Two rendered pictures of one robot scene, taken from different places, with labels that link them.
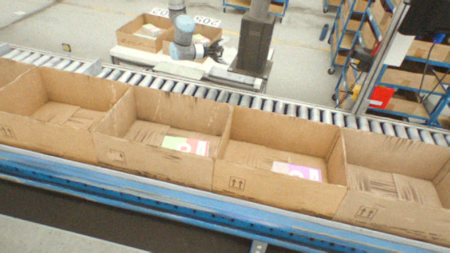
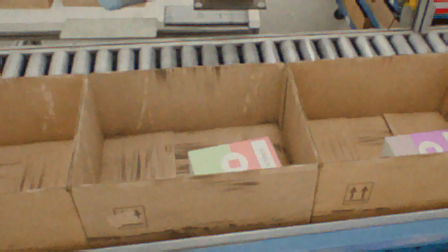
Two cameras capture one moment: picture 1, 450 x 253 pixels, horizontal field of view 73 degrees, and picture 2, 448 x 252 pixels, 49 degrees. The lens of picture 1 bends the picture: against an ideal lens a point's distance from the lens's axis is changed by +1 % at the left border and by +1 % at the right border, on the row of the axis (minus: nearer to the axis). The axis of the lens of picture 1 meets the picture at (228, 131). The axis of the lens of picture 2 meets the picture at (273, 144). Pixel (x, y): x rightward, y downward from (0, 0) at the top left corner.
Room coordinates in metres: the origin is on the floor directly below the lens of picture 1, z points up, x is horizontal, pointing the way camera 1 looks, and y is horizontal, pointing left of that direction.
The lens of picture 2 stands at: (0.14, 0.30, 1.62)
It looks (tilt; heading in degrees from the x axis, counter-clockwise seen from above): 44 degrees down; 340
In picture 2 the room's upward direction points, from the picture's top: 4 degrees clockwise
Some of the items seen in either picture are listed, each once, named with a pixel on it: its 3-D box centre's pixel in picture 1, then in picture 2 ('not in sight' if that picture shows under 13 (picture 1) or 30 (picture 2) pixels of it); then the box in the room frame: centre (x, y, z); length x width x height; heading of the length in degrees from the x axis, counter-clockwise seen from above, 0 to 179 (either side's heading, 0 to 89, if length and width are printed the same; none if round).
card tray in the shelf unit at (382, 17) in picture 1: (398, 13); not in sight; (2.49, -1.18, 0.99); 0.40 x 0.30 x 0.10; 171
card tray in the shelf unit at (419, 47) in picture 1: (414, 37); not in sight; (2.02, -1.13, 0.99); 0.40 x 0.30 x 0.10; 169
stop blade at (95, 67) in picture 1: (78, 83); not in sight; (1.33, 0.82, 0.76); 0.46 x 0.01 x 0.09; 173
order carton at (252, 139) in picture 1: (278, 158); (391, 132); (0.75, -0.18, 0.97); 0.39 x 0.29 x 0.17; 83
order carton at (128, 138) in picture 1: (169, 135); (196, 148); (0.80, 0.21, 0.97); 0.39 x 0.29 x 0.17; 83
